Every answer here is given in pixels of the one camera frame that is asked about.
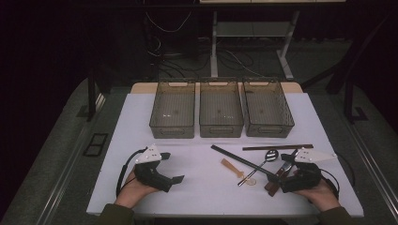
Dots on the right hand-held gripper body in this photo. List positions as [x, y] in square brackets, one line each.
[305, 179]

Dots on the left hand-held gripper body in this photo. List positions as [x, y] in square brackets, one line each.
[148, 156]

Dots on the brown wooden chopstick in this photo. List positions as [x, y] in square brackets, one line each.
[275, 146]

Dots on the smoky transparent plastic bin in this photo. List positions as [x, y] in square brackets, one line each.
[267, 132]
[221, 132]
[172, 132]

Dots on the metal slotted spoon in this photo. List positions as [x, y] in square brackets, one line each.
[247, 177]

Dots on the wooden spoon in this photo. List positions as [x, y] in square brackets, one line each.
[231, 168]

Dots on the person's left hand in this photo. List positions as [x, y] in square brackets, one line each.
[133, 192]

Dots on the black metal stand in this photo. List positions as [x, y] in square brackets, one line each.
[348, 100]
[91, 100]

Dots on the black floor frame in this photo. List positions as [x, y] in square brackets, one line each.
[100, 134]

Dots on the metal floor rail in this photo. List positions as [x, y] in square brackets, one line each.
[72, 156]
[372, 162]

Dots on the white metal desk frame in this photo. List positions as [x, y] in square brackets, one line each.
[214, 47]

